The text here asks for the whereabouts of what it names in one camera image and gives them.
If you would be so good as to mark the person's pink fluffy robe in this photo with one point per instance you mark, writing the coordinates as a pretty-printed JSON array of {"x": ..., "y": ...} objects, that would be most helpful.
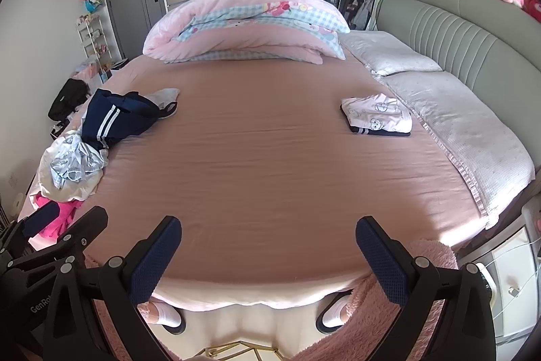
[{"x": 427, "y": 259}]

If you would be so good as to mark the person's right slippered foot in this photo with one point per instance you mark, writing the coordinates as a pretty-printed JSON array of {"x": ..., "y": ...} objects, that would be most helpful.
[{"x": 334, "y": 314}]

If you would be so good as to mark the folded pink printed garment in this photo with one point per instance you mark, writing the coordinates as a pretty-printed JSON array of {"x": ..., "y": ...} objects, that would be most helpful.
[{"x": 376, "y": 111}]

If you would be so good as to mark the white garment black trim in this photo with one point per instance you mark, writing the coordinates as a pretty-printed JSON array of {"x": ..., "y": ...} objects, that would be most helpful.
[{"x": 167, "y": 98}]

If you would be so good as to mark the white nightstand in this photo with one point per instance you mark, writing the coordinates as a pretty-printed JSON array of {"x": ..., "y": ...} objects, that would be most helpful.
[{"x": 511, "y": 280}]

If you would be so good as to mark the magenta garment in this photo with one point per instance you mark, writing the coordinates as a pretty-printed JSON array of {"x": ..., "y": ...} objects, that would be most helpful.
[{"x": 63, "y": 217}]

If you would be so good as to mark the pink checked folded duvet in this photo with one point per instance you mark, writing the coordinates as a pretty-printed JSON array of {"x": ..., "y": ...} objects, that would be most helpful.
[{"x": 241, "y": 27}]

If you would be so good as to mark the white shelf rack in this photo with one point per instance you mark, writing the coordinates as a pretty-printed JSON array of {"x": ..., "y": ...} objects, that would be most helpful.
[{"x": 94, "y": 39}]

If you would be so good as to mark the pale quilted pillow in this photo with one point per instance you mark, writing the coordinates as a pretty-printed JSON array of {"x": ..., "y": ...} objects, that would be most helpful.
[
  {"x": 389, "y": 52},
  {"x": 460, "y": 128}
]

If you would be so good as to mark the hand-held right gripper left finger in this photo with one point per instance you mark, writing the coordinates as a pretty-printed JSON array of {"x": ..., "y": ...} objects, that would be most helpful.
[{"x": 154, "y": 263}]

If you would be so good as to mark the person's slippered foot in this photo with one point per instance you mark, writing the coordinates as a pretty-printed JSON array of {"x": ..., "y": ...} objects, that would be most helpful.
[
  {"x": 167, "y": 316},
  {"x": 334, "y": 314}
]

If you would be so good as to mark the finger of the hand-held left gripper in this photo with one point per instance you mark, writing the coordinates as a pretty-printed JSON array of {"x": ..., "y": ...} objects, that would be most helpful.
[
  {"x": 42, "y": 217},
  {"x": 84, "y": 225}
]

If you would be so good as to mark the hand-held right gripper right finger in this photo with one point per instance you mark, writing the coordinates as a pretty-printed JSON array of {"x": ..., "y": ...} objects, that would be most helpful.
[{"x": 380, "y": 259}]

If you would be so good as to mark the light blue printed pants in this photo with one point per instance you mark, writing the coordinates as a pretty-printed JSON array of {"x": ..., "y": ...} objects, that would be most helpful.
[{"x": 76, "y": 162}]

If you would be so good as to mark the person's left slippered foot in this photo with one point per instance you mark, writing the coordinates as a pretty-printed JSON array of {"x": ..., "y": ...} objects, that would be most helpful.
[{"x": 167, "y": 316}]

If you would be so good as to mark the grey padded headboard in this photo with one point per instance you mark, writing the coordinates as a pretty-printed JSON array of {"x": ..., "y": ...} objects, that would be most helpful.
[{"x": 456, "y": 27}]

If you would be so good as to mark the pink sheeted bed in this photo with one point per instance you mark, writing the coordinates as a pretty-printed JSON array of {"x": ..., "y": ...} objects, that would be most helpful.
[{"x": 262, "y": 158}]

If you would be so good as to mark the navy white-striped pants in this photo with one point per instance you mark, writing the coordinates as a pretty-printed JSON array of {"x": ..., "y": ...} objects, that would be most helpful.
[{"x": 114, "y": 115}]

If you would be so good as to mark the black bag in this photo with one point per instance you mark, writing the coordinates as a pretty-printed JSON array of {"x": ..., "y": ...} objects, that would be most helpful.
[{"x": 69, "y": 98}]

